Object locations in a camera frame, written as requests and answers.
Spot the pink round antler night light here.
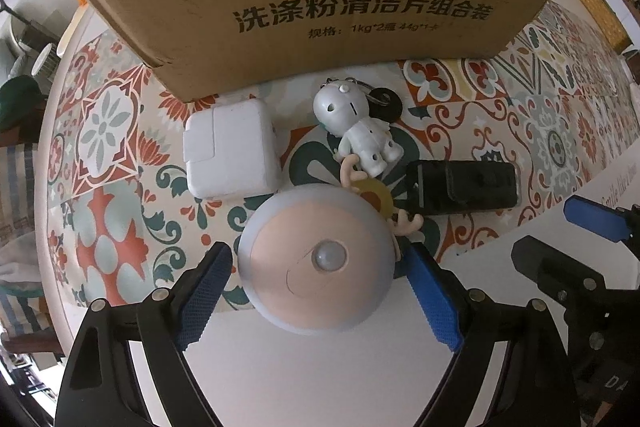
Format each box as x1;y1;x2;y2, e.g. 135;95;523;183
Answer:
238;154;424;335

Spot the striped fabric chair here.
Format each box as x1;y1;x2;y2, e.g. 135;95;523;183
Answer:
1;144;62;355

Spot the patterned tile table mat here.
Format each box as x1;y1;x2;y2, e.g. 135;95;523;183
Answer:
46;0;640;308

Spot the woven wicker tissue box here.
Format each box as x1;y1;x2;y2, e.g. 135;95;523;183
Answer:
579;0;632;54

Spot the white square power adapter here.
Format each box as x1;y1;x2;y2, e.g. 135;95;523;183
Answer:
183;98;281;199

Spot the green cap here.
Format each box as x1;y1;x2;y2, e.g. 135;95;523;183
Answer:
0;75;47;132

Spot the white doll figure keychain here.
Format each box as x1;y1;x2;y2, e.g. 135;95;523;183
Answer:
314;80;402;178

